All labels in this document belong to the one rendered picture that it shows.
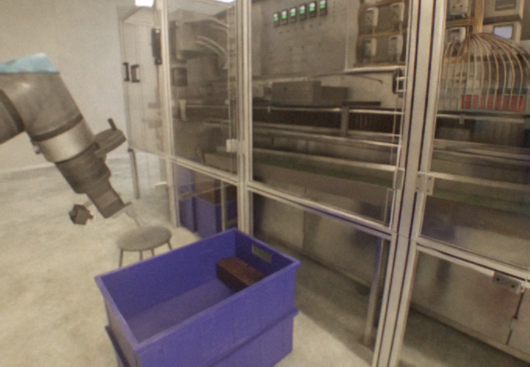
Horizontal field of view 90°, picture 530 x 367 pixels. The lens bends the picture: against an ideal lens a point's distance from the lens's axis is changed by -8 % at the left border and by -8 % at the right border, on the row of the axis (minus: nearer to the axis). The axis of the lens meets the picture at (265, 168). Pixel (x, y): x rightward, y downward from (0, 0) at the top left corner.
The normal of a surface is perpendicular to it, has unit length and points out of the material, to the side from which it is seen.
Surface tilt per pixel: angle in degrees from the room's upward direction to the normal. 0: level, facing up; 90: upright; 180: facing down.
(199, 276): 90
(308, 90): 90
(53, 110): 96
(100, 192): 107
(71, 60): 90
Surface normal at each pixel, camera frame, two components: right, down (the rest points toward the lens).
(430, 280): -0.74, 0.15
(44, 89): 0.87, 0.10
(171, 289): 0.68, 0.17
